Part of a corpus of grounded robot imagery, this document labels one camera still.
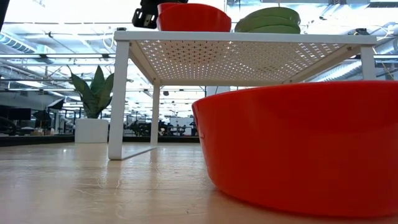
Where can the white patterned bowl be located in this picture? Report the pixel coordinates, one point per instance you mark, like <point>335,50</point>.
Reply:
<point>276,12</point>

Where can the white plant pot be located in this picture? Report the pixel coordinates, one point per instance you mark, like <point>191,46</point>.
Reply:
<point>90,130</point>

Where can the black aluminium table frame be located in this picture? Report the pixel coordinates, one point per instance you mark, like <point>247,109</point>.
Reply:
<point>37,140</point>

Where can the white perforated metal shelf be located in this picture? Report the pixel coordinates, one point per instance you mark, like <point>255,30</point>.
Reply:
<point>236,38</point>

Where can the red plastic bowl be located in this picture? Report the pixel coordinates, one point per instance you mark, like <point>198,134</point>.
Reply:
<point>298,146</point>
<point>196,20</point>

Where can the green bowl with fruit pattern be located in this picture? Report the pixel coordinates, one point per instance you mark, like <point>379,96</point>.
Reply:
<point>276,30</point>
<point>264,23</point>

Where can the black monitor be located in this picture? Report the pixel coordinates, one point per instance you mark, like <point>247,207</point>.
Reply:
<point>19,114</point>

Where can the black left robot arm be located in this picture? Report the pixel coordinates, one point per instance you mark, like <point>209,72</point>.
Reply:
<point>2,9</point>

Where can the green snake plant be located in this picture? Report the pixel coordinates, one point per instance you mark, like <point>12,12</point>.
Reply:
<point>94,96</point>

